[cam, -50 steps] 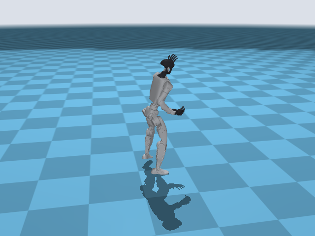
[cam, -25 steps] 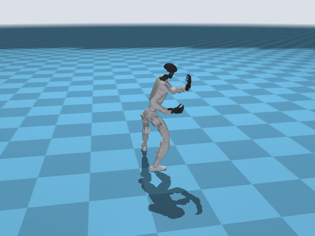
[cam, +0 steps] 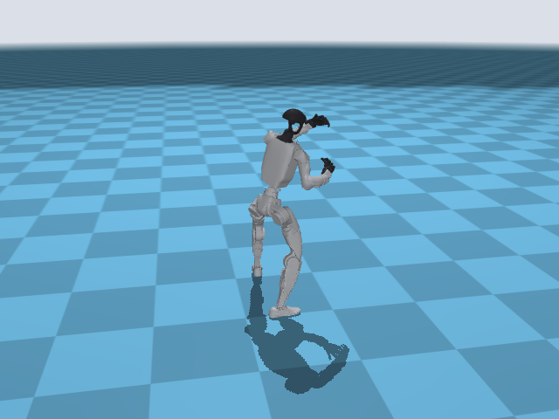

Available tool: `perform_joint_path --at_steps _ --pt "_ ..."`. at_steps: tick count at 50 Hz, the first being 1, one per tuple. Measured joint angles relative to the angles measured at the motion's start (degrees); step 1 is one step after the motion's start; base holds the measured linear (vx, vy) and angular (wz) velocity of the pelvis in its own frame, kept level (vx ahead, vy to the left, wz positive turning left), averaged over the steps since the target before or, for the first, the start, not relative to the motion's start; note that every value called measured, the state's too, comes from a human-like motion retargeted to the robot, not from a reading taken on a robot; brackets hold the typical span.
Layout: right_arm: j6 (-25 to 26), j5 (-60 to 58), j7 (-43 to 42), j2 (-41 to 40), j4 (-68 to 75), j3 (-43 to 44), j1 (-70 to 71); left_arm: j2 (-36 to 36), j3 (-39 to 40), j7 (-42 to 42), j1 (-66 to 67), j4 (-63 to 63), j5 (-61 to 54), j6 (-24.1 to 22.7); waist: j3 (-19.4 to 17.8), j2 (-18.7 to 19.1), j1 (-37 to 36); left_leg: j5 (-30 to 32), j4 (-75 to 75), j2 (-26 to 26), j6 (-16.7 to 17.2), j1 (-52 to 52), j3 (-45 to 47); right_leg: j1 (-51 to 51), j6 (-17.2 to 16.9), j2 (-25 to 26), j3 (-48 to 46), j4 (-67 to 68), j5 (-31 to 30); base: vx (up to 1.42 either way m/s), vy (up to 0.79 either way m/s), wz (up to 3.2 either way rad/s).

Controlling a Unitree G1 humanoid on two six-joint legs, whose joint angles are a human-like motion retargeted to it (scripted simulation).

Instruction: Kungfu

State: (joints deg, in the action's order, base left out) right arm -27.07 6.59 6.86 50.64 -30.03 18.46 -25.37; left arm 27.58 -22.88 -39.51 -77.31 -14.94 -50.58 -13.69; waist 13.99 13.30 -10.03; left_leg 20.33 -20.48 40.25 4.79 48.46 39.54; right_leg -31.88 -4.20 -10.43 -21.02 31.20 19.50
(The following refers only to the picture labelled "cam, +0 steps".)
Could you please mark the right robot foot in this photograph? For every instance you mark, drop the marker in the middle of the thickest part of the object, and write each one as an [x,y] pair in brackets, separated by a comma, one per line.
[287,311]

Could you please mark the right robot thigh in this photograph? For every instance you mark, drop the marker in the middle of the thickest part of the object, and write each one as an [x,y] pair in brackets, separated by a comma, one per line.
[290,230]

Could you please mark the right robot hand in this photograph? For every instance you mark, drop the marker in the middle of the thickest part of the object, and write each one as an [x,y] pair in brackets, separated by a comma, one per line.
[327,165]

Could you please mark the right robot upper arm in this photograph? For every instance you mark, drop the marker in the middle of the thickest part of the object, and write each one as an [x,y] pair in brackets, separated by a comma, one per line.
[304,167]

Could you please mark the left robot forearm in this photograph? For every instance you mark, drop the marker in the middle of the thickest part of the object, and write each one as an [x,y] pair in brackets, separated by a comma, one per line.
[304,130]

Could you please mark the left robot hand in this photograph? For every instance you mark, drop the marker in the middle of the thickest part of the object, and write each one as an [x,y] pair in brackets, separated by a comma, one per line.
[318,121]

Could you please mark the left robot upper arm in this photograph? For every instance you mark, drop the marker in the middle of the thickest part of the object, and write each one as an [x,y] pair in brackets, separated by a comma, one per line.
[268,135]

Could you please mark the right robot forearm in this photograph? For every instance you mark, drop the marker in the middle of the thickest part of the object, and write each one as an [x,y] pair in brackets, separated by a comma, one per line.
[320,179]

